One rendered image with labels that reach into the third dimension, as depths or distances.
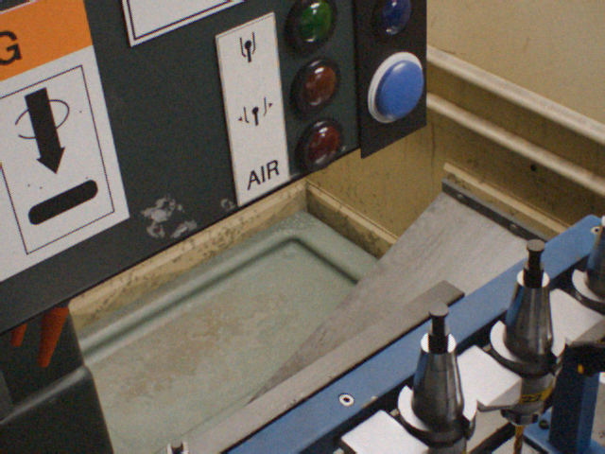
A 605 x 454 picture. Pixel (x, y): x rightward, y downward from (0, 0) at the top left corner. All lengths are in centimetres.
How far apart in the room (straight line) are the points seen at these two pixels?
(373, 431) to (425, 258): 83
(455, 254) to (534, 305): 78
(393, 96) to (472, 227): 117
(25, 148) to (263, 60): 11
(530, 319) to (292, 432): 22
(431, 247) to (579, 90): 38
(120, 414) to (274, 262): 46
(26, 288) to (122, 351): 146
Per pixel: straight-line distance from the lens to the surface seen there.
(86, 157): 42
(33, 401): 142
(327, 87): 47
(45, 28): 39
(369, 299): 165
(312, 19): 45
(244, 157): 46
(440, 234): 167
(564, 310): 96
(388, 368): 88
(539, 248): 85
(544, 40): 145
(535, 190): 158
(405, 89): 51
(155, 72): 42
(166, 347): 187
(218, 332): 188
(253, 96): 45
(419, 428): 84
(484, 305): 94
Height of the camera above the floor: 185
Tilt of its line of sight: 37 degrees down
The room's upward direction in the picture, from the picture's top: 5 degrees counter-clockwise
